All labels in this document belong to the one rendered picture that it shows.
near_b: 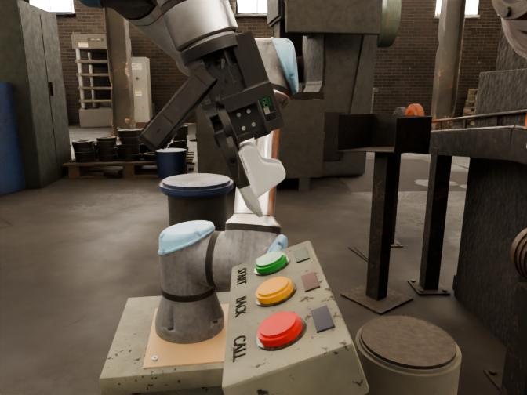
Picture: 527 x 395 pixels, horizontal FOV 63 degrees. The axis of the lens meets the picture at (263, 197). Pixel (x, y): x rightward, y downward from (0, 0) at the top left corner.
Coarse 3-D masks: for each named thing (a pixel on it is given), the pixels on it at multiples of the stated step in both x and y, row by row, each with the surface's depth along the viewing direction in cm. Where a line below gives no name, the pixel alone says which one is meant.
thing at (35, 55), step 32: (0, 0) 330; (0, 32) 336; (32, 32) 353; (0, 64) 342; (32, 64) 353; (32, 96) 352; (64, 96) 414; (32, 128) 354; (64, 128) 414; (32, 160) 360; (64, 160) 413
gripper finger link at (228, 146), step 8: (216, 128) 49; (216, 136) 47; (224, 136) 47; (224, 144) 48; (232, 144) 48; (224, 152) 48; (232, 152) 48; (232, 160) 50; (240, 160) 49; (232, 168) 48; (240, 168) 49; (232, 176) 49; (240, 176) 50; (240, 184) 50; (248, 184) 50
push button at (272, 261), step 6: (270, 252) 54; (276, 252) 53; (282, 252) 53; (264, 258) 52; (270, 258) 52; (276, 258) 51; (282, 258) 51; (258, 264) 51; (264, 264) 51; (270, 264) 50; (276, 264) 50; (282, 264) 51; (258, 270) 51; (264, 270) 50; (270, 270) 50
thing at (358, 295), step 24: (360, 120) 169; (384, 120) 169; (408, 120) 145; (360, 144) 172; (384, 144) 171; (408, 144) 148; (384, 168) 157; (384, 192) 158; (384, 216) 161; (384, 240) 164; (384, 264) 167; (360, 288) 179; (384, 288) 170; (384, 312) 161
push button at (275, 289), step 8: (272, 280) 46; (280, 280) 45; (288, 280) 45; (264, 288) 45; (272, 288) 44; (280, 288) 43; (288, 288) 43; (256, 296) 44; (264, 296) 44; (272, 296) 43; (280, 296) 43
